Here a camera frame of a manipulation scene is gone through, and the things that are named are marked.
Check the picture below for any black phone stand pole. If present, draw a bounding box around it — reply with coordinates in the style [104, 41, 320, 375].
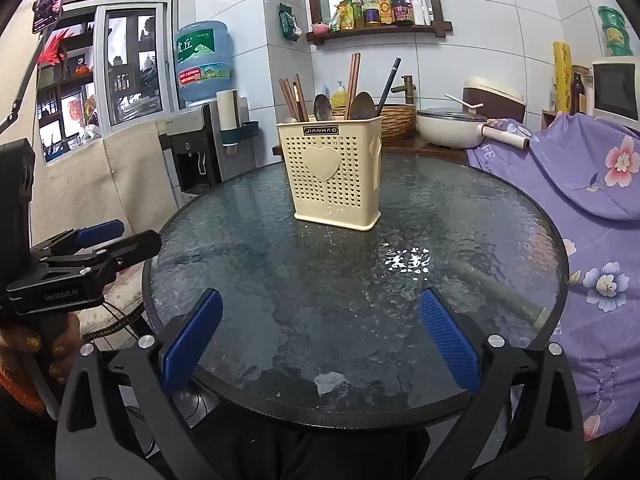
[0, 29, 54, 134]

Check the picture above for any braided cable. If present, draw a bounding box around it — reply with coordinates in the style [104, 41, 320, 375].
[80, 304, 147, 343]

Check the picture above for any dark sauce bottle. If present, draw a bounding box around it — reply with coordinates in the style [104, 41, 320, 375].
[390, 0, 415, 26]

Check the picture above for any green hanging packet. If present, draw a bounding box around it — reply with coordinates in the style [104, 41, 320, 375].
[278, 3, 304, 42]

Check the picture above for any metal spoon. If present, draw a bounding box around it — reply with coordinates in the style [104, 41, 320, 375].
[313, 93, 335, 122]

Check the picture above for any bronze faucet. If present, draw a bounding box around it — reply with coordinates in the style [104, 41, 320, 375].
[390, 75, 416, 107]

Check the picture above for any white lint roller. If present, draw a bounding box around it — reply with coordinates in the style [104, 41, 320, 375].
[479, 123, 532, 151]

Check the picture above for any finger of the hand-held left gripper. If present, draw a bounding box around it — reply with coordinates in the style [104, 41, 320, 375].
[30, 219, 126, 261]
[39, 230, 164, 286]

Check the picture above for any beige cloth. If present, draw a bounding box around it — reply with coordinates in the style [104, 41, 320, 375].
[29, 119, 182, 257]

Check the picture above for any yellow roll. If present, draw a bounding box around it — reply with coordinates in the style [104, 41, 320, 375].
[552, 40, 573, 112]

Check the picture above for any white microwave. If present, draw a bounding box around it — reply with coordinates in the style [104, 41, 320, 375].
[591, 57, 640, 124]

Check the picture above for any paper cup dispenser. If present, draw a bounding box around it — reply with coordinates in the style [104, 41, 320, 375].
[215, 88, 261, 157]

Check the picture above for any cream perforated utensil holder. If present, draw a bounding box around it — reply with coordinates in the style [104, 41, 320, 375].
[276, 116, 383, 231]

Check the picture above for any water dispenser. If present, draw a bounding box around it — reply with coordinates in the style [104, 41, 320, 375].
[158, 104, 224, 197]

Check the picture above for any white brown rice cooker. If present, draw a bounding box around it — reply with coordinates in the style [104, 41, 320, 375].
[462, 76, 526, 122]

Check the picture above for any woven basket basin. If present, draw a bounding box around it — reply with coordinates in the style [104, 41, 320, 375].
[332, 103, 419, 142]

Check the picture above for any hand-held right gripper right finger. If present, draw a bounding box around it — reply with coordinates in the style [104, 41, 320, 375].
[419, 287, 587, 480]

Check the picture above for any white electric pot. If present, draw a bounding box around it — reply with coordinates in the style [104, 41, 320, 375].
[415, 107, 489, 150]

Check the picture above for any window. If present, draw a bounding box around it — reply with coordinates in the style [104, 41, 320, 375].
[36, 0, 180, 163]

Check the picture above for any brown glass bottle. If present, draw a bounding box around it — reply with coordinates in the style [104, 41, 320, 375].
[569, 70, 587, 114]

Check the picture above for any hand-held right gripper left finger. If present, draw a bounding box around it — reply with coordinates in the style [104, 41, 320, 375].
[54, 288, 224, 480]

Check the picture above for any stack of green containers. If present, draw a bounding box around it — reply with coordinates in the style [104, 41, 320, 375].
[597, 5, 629, 59]

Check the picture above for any blue water jug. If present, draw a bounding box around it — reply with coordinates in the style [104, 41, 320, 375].
[173, 20, 235, 104]

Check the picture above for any purple floral cloth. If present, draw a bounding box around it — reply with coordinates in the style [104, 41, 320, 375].
[466, 112, 640, 442]

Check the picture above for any long brown chopstick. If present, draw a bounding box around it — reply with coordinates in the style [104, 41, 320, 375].
[351, 52, 362, 111]
[346, 53, 357, 121]

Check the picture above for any wooden framed mirror shelf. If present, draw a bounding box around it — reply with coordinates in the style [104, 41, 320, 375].
[299, 0, 454, 44]

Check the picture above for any black utensil handle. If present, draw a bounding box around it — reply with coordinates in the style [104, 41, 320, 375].
[374, 57, 402, 117]

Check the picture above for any person's left hand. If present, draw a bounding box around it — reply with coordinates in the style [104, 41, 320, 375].
[0, 312, 82, 386]

